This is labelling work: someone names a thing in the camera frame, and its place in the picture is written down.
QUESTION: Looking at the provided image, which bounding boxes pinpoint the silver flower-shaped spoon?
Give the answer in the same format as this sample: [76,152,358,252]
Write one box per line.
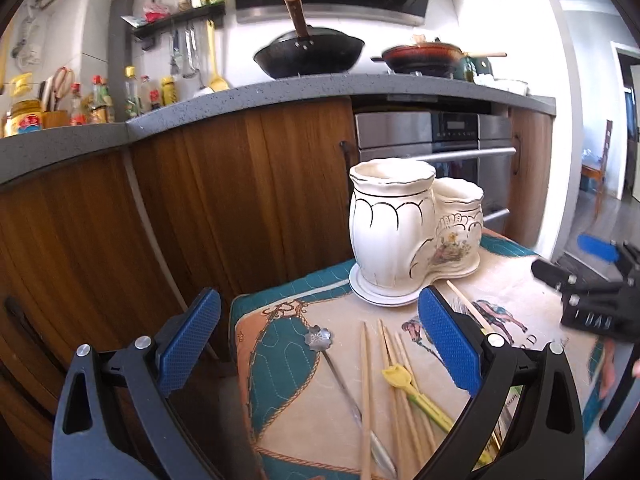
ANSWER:
[304,325,397,479]

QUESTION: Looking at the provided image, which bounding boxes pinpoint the person's right hand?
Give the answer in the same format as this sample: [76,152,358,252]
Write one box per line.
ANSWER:
[599,338,629,400]

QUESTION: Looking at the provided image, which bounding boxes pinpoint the wooden chair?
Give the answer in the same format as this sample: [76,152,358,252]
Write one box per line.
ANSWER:
[580,119,613,220]

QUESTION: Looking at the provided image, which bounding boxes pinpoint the light wooden chopstick right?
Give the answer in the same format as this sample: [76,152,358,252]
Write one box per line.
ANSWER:
[446,280,492,335]

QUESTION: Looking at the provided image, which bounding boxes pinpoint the yellow plastic spoon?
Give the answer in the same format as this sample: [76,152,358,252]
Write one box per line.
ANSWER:
[382,364,454,465]

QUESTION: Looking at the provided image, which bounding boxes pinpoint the stainless steel oven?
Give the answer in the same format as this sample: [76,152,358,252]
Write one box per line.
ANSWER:
[355,110,516,233]

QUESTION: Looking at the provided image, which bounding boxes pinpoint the wooden chopstick far left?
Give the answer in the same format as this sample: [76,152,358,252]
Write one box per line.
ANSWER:
[360,323,372,480]

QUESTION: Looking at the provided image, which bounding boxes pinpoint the wooden cabinet doors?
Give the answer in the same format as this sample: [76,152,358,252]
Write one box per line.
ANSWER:
[1,98,355,478]

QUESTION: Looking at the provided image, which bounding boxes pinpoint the white ceramic saucer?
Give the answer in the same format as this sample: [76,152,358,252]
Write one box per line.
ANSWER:
[348,262,428,308]

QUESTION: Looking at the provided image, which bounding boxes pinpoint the white ceramic utensil holder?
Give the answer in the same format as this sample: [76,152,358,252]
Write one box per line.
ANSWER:
[349,158,484,288]

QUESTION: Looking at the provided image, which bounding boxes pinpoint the patterned teal beige cloth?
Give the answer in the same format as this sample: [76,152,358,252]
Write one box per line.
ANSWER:
[230,232,615,479]

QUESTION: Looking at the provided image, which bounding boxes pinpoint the red brown pan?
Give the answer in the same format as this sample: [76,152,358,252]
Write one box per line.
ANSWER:
[371,36,506,82]

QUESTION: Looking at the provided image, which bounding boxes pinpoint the grey speckled countertop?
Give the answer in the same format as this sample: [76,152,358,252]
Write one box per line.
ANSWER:
[1,74,556,185]

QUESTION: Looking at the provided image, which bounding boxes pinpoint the oil bottle yellow cap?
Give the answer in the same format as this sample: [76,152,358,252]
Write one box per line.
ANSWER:
[125,65,141,119]

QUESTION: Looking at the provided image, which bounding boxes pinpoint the yellow lidded jar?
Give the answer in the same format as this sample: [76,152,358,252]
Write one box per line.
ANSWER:
[4,99,43,136]

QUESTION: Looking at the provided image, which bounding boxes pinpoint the yellow sauce bottle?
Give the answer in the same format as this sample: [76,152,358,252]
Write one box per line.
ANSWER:
[160,76,179,106]

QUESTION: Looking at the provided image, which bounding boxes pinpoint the black cabinet handle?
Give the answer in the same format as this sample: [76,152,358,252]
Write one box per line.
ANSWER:
[338,140,352,179]

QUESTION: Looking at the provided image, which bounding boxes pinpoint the black wok wooden handle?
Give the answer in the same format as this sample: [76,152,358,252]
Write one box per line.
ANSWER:
[254,0,364,79]

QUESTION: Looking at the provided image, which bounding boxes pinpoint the black wall shelf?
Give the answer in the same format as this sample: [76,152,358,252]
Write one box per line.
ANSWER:
[131,1,226,51]

